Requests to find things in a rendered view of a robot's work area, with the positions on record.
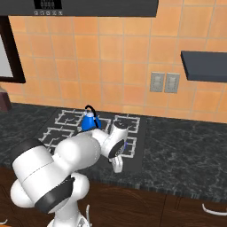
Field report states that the dark grey wall shelf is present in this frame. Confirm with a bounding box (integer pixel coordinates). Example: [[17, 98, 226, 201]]
[[180, 50, 227, 84]]

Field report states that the dark grey range hood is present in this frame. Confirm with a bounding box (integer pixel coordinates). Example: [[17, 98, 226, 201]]
[[0, 0, 160, 18]]

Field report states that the blue kettle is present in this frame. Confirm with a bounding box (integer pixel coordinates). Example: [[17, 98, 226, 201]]
[[80, 104, 103, 133]]

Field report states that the dark grey hob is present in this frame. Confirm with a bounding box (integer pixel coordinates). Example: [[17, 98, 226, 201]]
[[36, 107, 148, 176]]

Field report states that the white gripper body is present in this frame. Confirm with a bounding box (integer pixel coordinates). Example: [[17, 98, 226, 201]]
[[111, 155, 124, 174]]

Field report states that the dark framed window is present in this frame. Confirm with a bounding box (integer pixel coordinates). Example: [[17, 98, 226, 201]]
[[0, 15, 27, 84]]

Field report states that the grey wall socket plate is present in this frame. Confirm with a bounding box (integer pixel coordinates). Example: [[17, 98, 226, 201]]
[[149, 71, 166, 93], [164, 72, 181, 95]]

